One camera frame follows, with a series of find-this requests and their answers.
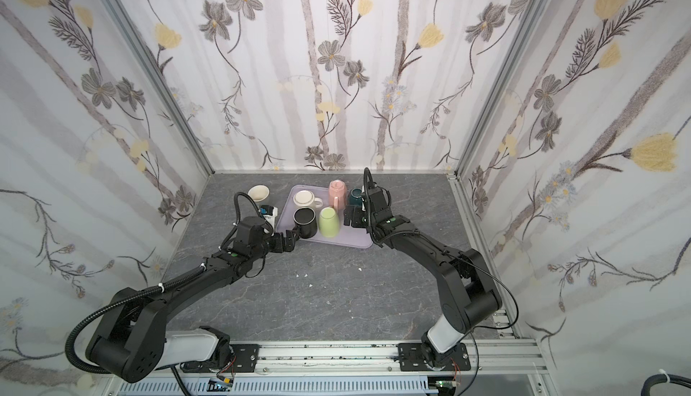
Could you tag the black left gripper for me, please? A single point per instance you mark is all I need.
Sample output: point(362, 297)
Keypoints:
point(289, 239)

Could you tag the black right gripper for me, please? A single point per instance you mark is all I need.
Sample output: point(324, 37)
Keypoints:
point(359, 216)

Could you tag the dark green ceramic mug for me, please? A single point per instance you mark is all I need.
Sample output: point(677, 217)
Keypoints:
point(355, 197)

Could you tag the grey ceramic mug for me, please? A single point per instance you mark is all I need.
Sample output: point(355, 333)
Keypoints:
point(259, 193)

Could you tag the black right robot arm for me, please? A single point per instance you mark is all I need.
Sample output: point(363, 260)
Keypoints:
point(481, 286)

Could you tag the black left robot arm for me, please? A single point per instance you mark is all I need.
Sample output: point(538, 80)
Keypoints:
point(131, 339)

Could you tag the black ceramic mug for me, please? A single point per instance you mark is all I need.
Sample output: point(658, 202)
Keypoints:
point(305, 223)

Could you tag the white ceramic mug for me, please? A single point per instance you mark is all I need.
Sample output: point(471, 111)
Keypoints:
point(307, 199)

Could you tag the light green ceramic mug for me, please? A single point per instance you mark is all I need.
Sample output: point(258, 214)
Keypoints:
point(329, 223)

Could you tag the pink ceramic mug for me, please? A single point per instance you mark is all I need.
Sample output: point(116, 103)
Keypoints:
point(337, 195)

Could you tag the lavender plastic tray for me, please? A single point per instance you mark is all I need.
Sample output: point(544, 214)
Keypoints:
point(347, 236)

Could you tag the small circuit board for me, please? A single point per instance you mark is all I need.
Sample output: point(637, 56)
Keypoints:
point(216, 385)

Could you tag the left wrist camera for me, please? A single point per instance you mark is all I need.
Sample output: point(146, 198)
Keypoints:
point(270, 213)

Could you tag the white slotted cable duct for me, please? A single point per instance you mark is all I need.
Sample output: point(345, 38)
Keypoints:
point(353, 385)

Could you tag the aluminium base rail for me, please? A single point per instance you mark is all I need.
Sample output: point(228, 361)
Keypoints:
point(482, 356)

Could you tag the aluminium right corner post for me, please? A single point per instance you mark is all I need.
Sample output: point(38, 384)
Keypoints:
point(510, 61)

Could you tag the aluminium corner post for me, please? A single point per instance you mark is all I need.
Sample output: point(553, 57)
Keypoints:
point(510, 61)
point(146, 59)

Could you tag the aluminium left corner post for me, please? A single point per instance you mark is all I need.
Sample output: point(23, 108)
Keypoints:
point(146, 59)

